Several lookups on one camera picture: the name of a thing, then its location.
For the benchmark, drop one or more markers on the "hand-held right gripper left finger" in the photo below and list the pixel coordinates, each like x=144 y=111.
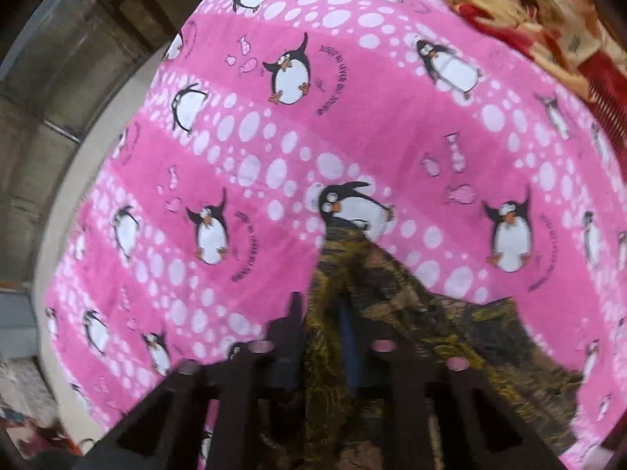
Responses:
x=289 y=338

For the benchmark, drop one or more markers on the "brown floral patterned garment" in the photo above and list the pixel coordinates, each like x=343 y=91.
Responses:
x=392 y=303

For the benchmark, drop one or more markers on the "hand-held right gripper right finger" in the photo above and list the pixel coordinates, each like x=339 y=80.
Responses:
x=353 y=352

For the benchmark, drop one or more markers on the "colourful floor cloth pile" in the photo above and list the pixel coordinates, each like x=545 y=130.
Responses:
x=34 y=431

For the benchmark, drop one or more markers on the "red floral quilt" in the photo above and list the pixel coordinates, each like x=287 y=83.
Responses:
x=539 y=14

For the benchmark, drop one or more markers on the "pink penguin print blanket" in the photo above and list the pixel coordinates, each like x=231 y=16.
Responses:
x=372 y=122

